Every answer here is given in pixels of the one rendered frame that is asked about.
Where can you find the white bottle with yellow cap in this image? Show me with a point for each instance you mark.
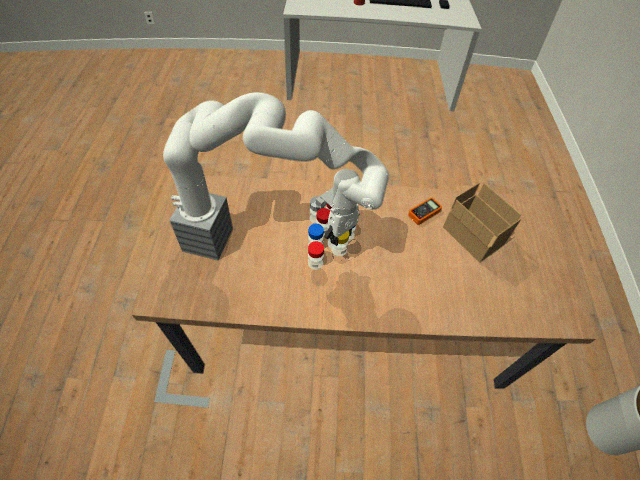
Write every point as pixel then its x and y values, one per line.
pixel 342 247

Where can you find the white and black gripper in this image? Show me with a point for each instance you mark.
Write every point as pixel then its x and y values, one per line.
pixel 340 224

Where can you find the orange digital multimeter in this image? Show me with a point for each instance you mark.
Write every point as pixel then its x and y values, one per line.
pixel 424 211

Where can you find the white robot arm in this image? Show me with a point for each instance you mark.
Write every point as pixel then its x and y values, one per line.
pixel 264 136

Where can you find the brown cardboard box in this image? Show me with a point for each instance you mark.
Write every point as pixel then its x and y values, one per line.
pixel 470 226

